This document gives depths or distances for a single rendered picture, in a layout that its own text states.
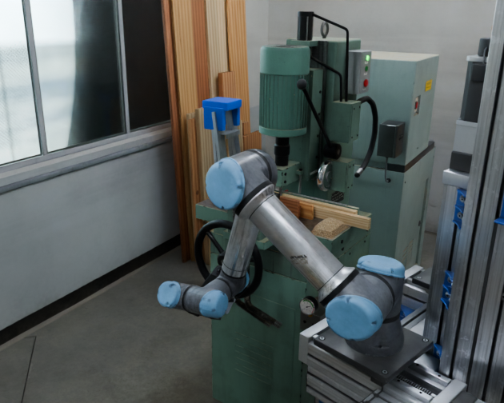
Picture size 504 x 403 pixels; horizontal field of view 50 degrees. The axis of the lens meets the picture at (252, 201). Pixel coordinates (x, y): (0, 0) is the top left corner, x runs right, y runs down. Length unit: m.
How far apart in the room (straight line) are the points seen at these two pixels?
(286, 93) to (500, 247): 0.91
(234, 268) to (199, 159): 1.93
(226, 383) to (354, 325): 1.27
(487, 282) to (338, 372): 0.45
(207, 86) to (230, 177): 2.47
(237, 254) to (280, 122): 0.59
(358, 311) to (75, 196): 2.16
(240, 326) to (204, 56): 2.01
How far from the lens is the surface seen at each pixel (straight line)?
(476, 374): 1.53
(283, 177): 2.00
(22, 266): 2.99
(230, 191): 1.26
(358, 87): 2.15
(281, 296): 2.03
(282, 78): 1.89
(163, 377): 2.68
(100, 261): 3.36
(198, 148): 3.41
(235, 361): 2.33
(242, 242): 1.50
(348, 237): 1.95
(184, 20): 3.45
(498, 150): 1.31
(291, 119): 1.93
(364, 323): 1.23
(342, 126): 2.09
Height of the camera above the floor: 1.63
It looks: 20 degrees down
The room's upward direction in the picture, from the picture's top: 1 degrees clockwise
